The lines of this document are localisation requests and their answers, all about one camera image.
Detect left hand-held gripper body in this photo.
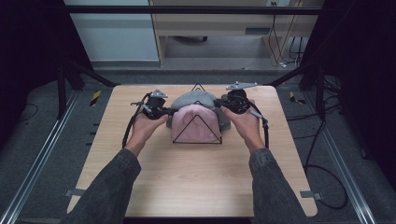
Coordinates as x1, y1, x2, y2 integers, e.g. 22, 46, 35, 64
130, 89, 171, 121

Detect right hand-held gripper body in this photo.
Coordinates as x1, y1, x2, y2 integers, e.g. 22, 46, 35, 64
221, 80, 260, 115

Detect grey knit beanie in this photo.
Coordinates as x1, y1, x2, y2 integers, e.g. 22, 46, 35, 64
165, 90, 233, 132

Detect pink knit beanie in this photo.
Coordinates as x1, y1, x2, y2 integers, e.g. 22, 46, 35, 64
170, 104, 223, 145

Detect black wire triangle rack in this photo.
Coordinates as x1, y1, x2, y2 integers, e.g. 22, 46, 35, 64
172, 82, 223, 146

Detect person's right hand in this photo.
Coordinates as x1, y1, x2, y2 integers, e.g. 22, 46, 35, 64
219, 98, 266, 155

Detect person's left hand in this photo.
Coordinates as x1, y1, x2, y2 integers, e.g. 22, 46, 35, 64
125, 109, 169, 158

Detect light wooden desk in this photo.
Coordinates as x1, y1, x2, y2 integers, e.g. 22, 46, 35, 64
148, 0, 325, 68

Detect white cabinet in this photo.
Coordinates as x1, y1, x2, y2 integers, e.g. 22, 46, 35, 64
64, 0, 161, 63

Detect black metal stand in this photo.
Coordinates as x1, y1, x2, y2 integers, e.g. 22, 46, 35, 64
55, 59, 120, 120
265, 60, 328, 122

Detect left hand-held gripper cable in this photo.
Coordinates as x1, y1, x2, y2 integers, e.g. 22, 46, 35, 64
121, 92, 151, 149

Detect hand-held gripper cable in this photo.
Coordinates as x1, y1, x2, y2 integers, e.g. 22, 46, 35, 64
247, 101, 271, 150
121, 92, 151, 149

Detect right hand-held gripper cable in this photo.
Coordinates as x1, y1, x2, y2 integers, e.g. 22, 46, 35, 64
247, 101, 271, 150

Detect hanging black and yellow cables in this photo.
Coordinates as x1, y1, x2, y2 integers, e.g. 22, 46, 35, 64
268, 1, 306, 69

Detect black horizontal frame bar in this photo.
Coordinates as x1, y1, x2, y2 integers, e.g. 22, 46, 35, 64
64, 5, 325, 16

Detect grey metal table bracket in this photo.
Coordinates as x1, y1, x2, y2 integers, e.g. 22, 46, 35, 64
299, 189, 324, 201
64, 188, 87, 198

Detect aluminium floor rail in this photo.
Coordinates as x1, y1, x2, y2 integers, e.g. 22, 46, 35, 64
303, 90, 379, 224
0, 90, 81, 224

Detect black floor cable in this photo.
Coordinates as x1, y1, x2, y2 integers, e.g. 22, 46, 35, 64
284, 102, 349, 211

